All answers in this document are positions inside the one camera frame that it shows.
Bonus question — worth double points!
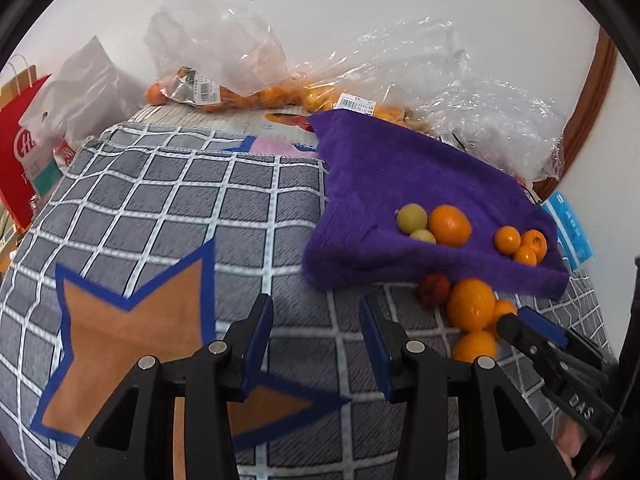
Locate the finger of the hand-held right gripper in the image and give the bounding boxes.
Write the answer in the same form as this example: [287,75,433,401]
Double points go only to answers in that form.
[496,312,571,396]
[517,306,608,366]

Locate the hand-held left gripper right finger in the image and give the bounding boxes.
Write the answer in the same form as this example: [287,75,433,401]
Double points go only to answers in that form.
[359,295,573,480]

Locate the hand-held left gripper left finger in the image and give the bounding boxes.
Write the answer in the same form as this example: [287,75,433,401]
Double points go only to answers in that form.
[57,292,275,480]

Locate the person's right hand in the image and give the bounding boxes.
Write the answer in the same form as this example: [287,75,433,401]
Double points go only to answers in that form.
[554,417,601,476]

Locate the red fruit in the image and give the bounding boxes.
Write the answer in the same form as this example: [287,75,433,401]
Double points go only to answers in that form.
[417,274,451,308]

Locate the blue tissue pack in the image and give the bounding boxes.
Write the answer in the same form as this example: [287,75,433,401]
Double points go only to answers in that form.
[540,191,597,271]

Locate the grey checked blanket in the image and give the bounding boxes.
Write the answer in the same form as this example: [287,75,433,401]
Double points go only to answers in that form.
[0,121,616,480]

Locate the purple towel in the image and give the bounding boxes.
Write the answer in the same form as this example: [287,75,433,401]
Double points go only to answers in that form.
[302,108,571,297]

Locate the large crumpled clear bag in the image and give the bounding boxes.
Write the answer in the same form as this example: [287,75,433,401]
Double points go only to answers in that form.
[430,77,568,183]

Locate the white printed sheet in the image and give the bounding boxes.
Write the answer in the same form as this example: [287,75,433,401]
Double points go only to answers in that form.
[125,105,321,151]

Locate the pile of bagged mandarins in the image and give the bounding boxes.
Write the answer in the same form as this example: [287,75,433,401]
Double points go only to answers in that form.
[145,80,301,113]

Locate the pile of bagged kumquats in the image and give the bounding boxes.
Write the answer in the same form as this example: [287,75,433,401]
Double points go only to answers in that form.
[300,82,426,131]

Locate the clear bag with barcode label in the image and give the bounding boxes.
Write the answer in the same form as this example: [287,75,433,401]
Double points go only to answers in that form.
[295,17,476,131]

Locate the red paper bag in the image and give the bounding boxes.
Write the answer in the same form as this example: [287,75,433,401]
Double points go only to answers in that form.
[0,72,63,231]

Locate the clear bag with white label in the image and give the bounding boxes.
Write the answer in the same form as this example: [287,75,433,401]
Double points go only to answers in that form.
[144,0,286,113]

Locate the white plastic bag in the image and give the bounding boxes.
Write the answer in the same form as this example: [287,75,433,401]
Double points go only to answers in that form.
[19,35,146,166]

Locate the brown paper bag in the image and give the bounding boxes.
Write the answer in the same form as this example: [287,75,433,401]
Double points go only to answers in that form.
[0,54,40,111]

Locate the brown wooden door frame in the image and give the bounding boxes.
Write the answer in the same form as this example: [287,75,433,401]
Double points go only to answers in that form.
[532,27,618,201]

